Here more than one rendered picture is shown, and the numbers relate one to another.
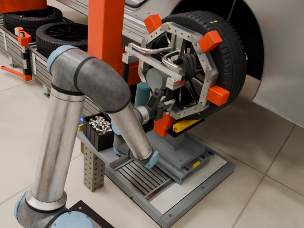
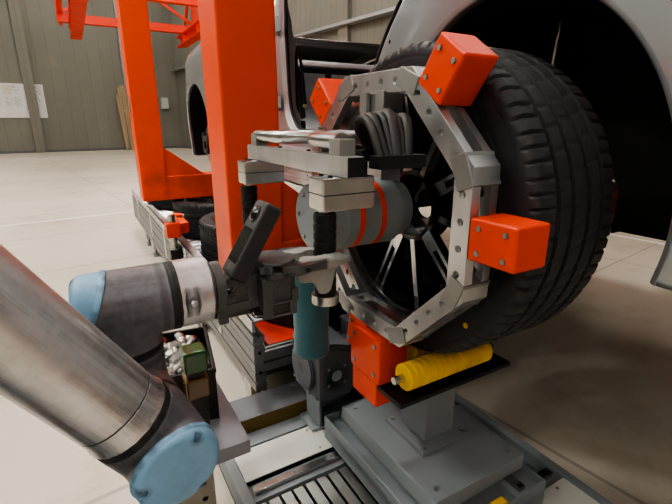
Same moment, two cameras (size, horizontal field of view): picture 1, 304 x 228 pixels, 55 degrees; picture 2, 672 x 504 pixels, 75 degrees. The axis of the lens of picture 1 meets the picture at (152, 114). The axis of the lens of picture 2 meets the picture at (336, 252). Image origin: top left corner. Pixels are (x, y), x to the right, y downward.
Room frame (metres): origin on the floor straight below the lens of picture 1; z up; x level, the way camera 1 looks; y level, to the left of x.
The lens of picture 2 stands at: (0.70, -0.32, 1.03)
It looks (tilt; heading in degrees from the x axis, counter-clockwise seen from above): 17 degrees down; 21
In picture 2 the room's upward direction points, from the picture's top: straight up
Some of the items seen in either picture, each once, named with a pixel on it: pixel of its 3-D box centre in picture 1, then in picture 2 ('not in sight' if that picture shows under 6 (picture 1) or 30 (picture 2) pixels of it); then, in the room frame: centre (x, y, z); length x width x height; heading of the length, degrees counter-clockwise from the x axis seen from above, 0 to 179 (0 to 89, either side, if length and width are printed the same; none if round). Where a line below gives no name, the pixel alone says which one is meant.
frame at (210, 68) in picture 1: (173, 72); (382, 208); (1.59, -0.09, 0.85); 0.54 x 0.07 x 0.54; 51
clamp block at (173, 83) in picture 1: (175, 81); (341, 190); (1.32, -0.09, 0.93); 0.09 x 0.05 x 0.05; 141
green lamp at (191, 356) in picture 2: not in sight; (193, 358); (1.23, 0.14, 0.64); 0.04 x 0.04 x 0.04; 51
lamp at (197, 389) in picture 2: not in sight; (196, 383); (1.23, 0.14, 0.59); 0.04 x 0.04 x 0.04; 51
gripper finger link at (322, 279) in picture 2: (169, 106); (325, 274); (1.27, -0.08, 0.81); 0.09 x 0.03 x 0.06; 133
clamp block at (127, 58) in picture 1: (130, 56); (261, 170); (1.54, 0.17, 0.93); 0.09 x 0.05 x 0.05; 141
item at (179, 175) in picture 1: (171, 150); (423, 455); (1.72, -0.19, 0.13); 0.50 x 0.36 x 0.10; 51
